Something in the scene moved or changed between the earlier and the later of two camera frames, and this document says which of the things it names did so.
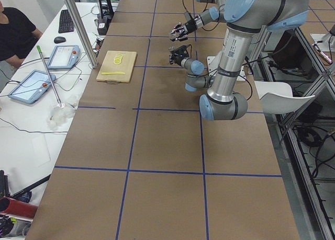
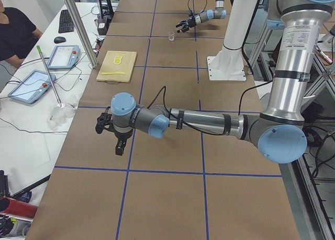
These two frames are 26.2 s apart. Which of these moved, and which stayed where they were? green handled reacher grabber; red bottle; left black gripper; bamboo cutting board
Moved: left black gripper
Stayed: green handled reacher grabber; bamboo cutting board; red bottle
